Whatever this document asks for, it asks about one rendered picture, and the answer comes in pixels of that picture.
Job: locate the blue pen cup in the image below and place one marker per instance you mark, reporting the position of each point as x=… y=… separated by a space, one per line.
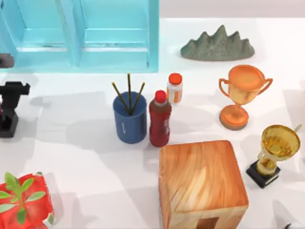
x=129 y=126

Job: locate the dark grey block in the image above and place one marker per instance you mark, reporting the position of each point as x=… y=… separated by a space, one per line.
x=6 y=60

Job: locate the gold trophy black base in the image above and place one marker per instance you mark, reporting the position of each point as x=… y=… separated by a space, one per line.
x=278 y=143

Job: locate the light blue rack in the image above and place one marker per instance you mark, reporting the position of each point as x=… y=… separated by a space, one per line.
x=114 y=38

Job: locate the red pot green plant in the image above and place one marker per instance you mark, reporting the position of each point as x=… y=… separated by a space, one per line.
x=26 y=205

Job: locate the orange trophy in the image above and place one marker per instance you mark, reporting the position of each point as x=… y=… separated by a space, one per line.
x=240 y=93

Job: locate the dark yellow pencil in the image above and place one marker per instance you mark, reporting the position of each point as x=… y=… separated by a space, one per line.
x=129 y=93
x=119 y=94
x=139 y=94

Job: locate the wooden block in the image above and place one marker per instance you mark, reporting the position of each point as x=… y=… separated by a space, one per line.
x=202 y=181

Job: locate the red bottle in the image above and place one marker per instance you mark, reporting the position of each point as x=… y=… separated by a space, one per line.
x=159 y=124

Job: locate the white bottle orange lid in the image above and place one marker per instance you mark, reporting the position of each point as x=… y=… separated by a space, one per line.
x=174 y=93

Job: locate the grey-green mountain ornament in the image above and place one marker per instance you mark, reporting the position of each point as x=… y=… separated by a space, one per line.
x=214 y=48

